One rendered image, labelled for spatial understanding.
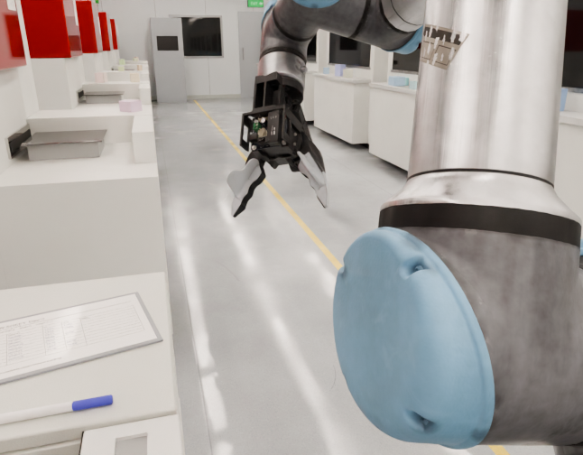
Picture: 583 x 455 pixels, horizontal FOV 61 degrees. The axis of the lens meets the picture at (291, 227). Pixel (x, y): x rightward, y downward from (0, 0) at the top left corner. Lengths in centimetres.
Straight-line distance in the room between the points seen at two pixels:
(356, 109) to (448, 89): 636
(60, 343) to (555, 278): 58
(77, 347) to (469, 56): 55
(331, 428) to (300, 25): 151
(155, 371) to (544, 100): 48
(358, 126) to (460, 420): 649
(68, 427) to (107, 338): 15
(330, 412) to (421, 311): 179
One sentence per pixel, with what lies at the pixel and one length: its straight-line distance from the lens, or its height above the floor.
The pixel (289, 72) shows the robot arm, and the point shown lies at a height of 128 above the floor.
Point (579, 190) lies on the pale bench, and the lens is 357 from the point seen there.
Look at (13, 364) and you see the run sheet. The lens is 68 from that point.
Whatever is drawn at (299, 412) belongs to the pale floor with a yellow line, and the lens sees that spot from 202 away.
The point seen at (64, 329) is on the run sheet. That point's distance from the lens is 73.
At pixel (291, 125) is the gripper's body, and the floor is 121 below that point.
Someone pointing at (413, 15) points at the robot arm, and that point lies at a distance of 74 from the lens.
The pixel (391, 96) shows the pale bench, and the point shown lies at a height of 80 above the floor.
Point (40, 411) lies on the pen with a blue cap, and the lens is 59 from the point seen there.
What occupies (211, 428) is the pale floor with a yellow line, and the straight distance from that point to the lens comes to 198.
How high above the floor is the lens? 132
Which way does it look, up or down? 20 degrees down
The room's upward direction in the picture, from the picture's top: straight up
